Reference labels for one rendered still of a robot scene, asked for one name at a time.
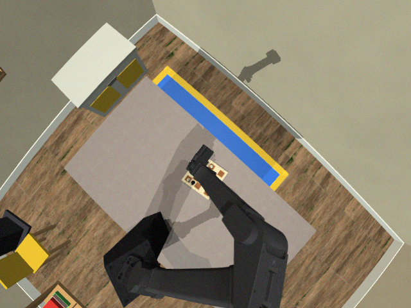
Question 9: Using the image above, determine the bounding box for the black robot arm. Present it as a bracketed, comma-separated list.
[116, 144, 288, 308]

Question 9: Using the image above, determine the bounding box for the cream and brown chessboard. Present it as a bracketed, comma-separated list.
[182, 159, 228, 199]

